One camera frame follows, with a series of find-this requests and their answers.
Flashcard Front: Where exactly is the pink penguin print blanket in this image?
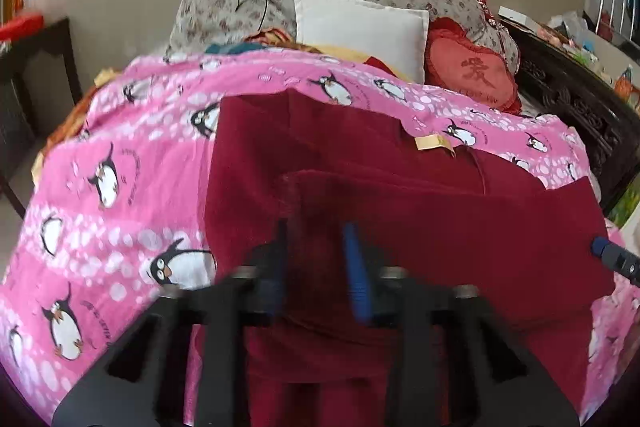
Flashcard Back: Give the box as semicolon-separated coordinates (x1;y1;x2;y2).
0;48;640;427

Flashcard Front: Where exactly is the dark wooden table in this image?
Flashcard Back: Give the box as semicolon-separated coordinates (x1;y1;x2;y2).
0;18;83;218

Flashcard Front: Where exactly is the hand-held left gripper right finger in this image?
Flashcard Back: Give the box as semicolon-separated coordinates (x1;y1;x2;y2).
342;222;582;427

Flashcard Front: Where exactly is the white pillow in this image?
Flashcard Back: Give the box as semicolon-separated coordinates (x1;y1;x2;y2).
293;0;431;82

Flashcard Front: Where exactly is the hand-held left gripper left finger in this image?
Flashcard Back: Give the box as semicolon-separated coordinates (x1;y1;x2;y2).
52;219;291;427

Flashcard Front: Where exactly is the clear plastic bag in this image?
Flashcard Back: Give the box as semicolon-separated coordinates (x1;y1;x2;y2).
547;12;589;41

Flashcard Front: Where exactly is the red box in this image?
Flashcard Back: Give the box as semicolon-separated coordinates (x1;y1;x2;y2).
0;14;45;42

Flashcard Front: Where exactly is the dark carved wooden headboard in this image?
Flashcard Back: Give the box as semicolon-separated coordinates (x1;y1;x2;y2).
500;19;640;218

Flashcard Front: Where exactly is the orange teal patterned cloth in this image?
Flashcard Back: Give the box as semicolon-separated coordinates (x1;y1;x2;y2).
205;28;401;78

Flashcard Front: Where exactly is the metal rack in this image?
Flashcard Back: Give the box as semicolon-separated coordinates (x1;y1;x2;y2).
582;0;640;52

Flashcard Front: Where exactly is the white cardboard box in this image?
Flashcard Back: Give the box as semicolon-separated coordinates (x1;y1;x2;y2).
497;6;544;34

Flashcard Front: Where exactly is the orange yellow sheet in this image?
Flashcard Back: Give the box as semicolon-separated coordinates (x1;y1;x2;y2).
32;67;117;180

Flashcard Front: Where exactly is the dark red garment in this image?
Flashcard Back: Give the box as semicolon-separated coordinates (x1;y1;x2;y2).
185;89;617;427

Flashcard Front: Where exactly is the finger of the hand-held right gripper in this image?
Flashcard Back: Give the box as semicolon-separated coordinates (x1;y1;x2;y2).
590;236;640;288

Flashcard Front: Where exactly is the red heart-shaped cushion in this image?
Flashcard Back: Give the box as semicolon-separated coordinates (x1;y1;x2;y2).
424;18;523;115

